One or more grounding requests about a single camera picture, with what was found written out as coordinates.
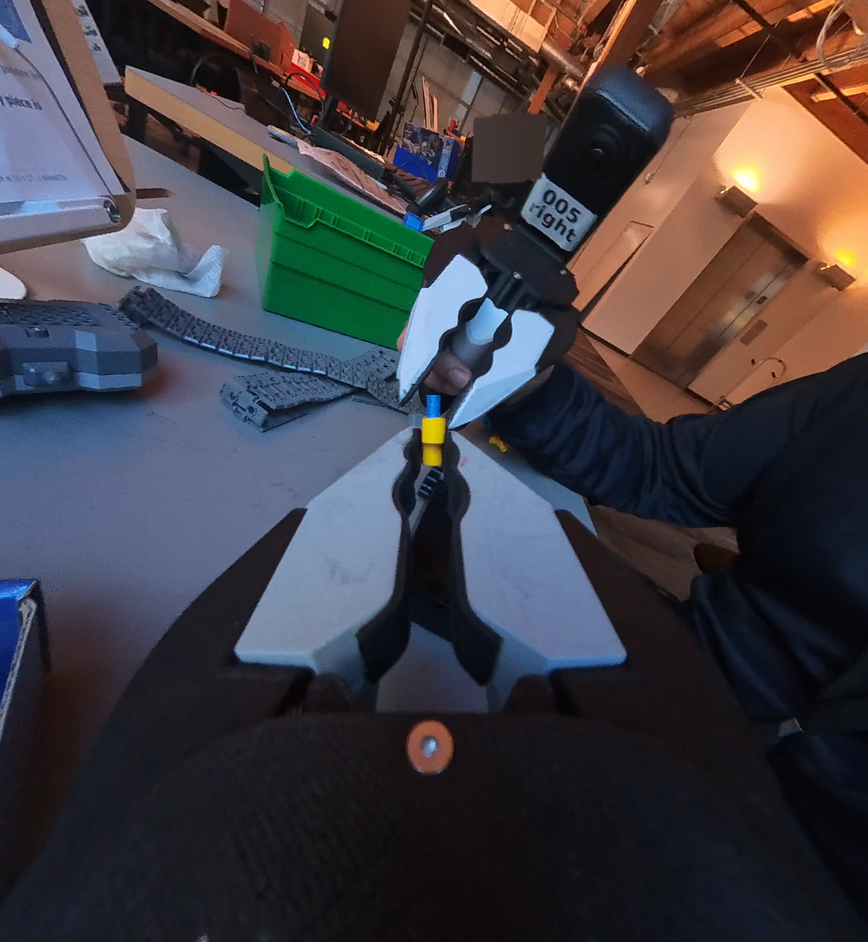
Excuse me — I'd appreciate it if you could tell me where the long grey toy track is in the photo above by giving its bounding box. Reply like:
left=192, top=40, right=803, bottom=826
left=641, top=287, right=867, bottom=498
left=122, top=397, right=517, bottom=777
left=119, top=286, right=406, bottom=384

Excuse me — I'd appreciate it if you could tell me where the blue printed box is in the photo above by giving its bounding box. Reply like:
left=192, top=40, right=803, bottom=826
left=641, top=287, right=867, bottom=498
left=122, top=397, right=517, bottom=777
left=393, top=121, right=466, bottom=182

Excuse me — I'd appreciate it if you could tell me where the black monitor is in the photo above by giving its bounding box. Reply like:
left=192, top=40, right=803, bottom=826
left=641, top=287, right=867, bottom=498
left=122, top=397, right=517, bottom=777
left=320, top=0, right=413, bottom=119

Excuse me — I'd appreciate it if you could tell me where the green plastic bin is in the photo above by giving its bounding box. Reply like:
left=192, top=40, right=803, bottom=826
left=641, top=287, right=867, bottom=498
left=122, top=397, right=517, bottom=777
left=256, top=155, right=435, bottom=350

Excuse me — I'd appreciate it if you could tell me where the person's right forearm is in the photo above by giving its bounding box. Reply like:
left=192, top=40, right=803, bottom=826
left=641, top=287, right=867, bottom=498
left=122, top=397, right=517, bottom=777
left=484, top=342, right=868, bottom=531

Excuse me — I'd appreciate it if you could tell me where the wall lamp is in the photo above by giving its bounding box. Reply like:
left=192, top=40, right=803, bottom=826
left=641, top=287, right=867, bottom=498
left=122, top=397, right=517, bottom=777
left=817, top=250, right=859, bottom=292
left=717, top=165, right=764, bottom=219

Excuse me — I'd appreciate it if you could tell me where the workbench table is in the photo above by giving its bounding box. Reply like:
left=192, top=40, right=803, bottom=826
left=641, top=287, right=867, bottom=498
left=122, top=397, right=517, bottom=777
left=124, top=66, right=435, bottom=222

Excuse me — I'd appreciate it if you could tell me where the folded grey toy track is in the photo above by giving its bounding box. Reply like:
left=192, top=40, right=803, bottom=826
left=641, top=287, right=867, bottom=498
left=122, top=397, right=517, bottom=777
left=219, top=366, right=406, bottom=433

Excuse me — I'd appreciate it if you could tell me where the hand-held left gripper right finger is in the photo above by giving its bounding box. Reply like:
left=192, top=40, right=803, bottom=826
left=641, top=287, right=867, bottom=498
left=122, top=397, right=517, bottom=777
left=443, top=431, right=630, bottom=690

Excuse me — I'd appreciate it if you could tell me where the white crumpled tissue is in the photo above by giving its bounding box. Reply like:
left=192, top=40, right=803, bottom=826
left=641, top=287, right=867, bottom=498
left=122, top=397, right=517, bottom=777
left=81, top=208, right=229, bottom=299

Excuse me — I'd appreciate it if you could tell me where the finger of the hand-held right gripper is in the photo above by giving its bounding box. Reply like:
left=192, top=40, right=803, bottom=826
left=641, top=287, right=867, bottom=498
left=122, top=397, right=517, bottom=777
left=396, top=254, right=491, bottom=407
left=445, top=309, right=557, bottom=432

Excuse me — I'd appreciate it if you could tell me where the person's dark clothing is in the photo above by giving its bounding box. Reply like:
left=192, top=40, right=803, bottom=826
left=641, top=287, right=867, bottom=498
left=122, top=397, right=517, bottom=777
left=688, top=346, right=868, bottom=942

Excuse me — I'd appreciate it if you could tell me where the elevator door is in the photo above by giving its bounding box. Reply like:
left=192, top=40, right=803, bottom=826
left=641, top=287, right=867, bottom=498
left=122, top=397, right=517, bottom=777
left=633, top=213, right=810, bottom=391

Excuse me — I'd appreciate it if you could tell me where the grey desk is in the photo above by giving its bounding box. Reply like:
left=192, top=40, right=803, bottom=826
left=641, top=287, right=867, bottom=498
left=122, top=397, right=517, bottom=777
left=0, top=136, right=598, bottom=942

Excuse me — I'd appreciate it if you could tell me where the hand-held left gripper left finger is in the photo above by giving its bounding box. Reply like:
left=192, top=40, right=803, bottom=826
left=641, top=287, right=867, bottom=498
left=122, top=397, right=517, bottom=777
left=234, top=428, right=414, bottom=683

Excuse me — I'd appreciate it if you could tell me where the person's right hand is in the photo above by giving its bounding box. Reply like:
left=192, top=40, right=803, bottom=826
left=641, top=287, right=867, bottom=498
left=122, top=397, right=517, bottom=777
left=421, top=352, right=474, bottom=398

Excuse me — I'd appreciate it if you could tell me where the instruction sign stand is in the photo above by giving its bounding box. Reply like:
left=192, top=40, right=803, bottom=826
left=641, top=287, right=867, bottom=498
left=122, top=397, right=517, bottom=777
left=0, top=0, right=137, bottom=301

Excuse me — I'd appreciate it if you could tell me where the grey toy brick block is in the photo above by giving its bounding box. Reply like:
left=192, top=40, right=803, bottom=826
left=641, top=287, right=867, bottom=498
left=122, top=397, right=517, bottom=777
left=0, top=298, right=159, bottom=402

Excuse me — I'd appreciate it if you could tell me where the white robot model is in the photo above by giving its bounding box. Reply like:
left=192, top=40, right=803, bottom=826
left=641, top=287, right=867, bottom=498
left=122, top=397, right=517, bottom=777
left=423, top=205, right=490, bottom=234

